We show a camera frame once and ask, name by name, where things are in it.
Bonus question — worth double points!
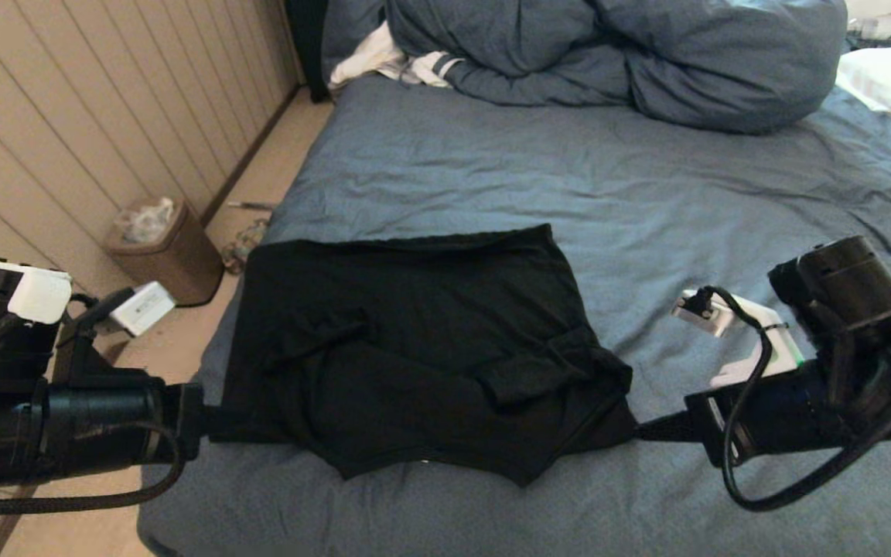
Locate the black printed t-shirt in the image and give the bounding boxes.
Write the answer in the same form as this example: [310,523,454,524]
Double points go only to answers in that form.
[210,224,638,488]

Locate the bronze trash bin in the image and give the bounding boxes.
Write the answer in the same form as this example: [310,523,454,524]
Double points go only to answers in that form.
[103,197,224,308]

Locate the green patterned slippers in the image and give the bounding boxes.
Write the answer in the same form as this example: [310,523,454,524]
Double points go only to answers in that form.
[221,219,270,275]

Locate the blue bed sheet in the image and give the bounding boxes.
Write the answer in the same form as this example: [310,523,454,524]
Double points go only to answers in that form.
[136,71,891,557]

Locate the crumpled blue duvet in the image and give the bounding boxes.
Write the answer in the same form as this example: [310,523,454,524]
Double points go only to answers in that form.
[322,0,850,135]

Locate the black bedside furniture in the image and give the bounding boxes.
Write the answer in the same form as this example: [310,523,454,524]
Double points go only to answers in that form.
[285,0,332,103]

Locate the white striped garment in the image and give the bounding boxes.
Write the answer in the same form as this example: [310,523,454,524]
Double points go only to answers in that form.
[328,21,463,88]

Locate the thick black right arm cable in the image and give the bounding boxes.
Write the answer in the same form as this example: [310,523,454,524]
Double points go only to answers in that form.
[701,286,891,513]

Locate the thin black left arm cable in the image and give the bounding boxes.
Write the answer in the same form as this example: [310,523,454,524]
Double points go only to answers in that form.
[0,422,185,518]

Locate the black left camera bracket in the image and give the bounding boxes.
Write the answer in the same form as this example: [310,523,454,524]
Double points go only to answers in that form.
[65,290,141,388]

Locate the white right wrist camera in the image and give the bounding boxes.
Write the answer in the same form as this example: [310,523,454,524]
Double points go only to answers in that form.
[671,289,806,388]

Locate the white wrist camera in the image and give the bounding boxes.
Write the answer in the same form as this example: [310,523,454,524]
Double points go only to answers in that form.
[109,281,177,337]
[671,289,806,388]

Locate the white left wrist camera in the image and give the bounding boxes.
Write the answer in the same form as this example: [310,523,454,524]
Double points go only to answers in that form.
[109,281,177,337]

